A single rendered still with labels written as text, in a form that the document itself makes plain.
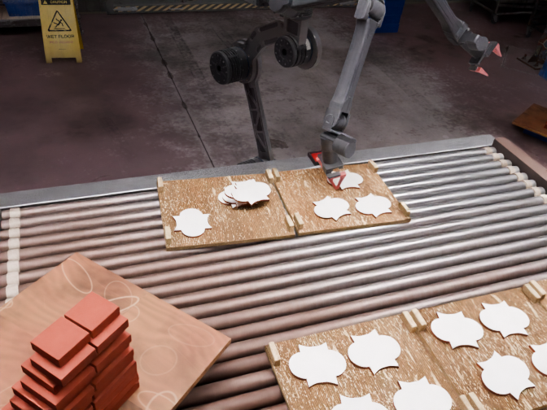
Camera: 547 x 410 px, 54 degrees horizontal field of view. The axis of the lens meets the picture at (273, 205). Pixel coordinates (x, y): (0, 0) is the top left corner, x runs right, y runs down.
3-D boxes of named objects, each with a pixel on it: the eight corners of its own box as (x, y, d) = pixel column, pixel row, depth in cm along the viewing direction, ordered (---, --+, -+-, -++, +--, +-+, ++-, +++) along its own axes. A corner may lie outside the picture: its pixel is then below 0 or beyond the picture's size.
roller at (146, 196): (4, 218, 175) (1, 207, 172) (487, 153, 236) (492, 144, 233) (4, 228, 172) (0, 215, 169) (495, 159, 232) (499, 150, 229)
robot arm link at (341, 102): (375, 5, 180) (358, -5, 172) (389, 7, 176) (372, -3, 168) (335, 128, 190) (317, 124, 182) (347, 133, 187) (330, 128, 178)
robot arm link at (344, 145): (341, 115, 188) (326, 112, 181) (367, 125, 181) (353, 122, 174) (330, 148, 191) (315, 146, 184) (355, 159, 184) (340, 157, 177)
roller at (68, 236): (2, 248, 164) (-1, 236, 161) (509, 172, 225) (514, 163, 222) (2, 259, 161) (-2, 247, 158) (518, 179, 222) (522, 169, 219)
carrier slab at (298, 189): (269, 175, 200) (269, 172, 199) (369, 166, 211) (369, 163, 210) (298, 236, 174) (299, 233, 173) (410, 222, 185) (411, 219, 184)
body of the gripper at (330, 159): (334, 154, 196) (333, 137, 191) (343, 168, 188) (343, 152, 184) (317, 158, 195) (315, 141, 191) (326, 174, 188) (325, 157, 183)
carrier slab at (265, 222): (156, 185, 189) (156, 181, 188) (268, 176, 199) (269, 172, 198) (166, 251, 163) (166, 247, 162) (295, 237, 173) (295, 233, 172)
